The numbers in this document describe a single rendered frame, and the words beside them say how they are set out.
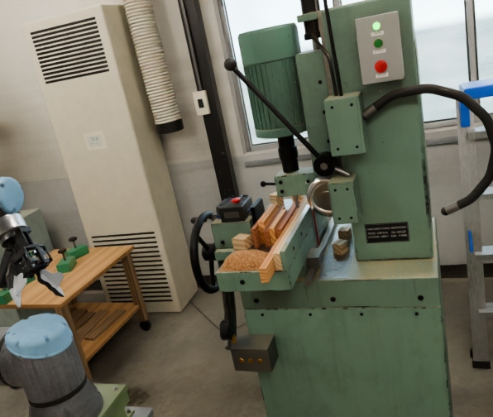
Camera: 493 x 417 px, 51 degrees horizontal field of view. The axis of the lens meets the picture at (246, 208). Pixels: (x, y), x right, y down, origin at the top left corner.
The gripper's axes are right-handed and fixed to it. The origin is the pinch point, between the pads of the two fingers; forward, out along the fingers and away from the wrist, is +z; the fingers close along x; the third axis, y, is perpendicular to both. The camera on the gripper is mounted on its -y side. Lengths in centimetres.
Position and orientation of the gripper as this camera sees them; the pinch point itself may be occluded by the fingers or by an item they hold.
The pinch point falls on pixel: (41, 304)
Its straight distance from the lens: 148.9
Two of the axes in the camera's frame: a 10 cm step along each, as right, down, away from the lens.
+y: 7.3, -5.8, -3.5
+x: 4.2, -0.3, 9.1
